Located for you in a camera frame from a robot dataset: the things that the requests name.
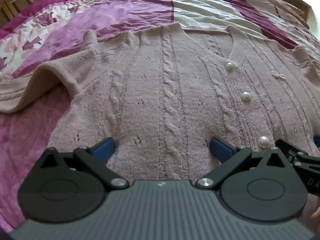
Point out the pink floral bedspread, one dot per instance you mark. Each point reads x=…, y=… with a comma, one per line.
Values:
x=125, y=10

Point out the dark wooden headboard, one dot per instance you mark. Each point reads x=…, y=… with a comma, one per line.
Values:
x=15, y=2

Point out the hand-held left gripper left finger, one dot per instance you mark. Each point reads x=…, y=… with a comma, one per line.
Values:
x=105, y=146

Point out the pink knitted cardigan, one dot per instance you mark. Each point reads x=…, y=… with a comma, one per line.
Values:
x=162, y=105

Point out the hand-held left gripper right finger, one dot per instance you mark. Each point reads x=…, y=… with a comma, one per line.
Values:
x=221, y=147

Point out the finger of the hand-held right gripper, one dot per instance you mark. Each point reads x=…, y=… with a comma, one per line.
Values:
x=317, y=140
x=300, y=156

